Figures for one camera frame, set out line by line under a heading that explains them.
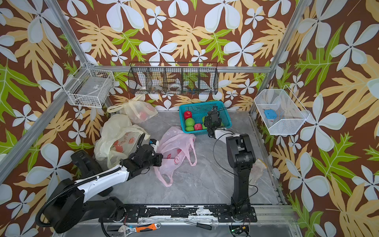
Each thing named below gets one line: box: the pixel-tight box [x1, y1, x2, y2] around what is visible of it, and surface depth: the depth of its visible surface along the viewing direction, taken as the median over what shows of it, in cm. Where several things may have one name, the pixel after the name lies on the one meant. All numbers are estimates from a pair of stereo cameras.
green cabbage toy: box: [185, 117, 195, 127], surface depth 109 cm
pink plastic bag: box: [153, 126, 197, 188], surface depth 90 cm
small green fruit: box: [185, 125, 195, 132], surface depth 104 cm
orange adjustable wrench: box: [125, 222, 162, 237], surface depth 72 cm
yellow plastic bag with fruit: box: [93, 114, 151, 169], surface depth 87 cm
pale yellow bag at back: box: [106, 94, 159, 124], surface depth 109 cm
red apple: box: [184, 110, 192, 120], surface depth 113 cm
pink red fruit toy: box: [194, 123, 203, 131], surface depth 106 cm
